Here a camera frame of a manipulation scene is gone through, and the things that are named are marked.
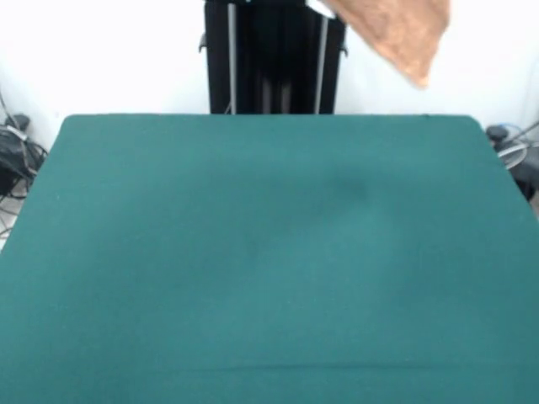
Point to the tan terry towel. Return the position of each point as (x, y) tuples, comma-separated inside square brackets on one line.
[(400, 33)]

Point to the dark green table cloth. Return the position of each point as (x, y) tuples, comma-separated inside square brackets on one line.
[(252, 252)]

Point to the small black plug box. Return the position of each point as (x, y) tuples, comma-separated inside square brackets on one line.
[(497, 133)]

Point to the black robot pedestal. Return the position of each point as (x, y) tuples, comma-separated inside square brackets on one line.
[(273, 63)]

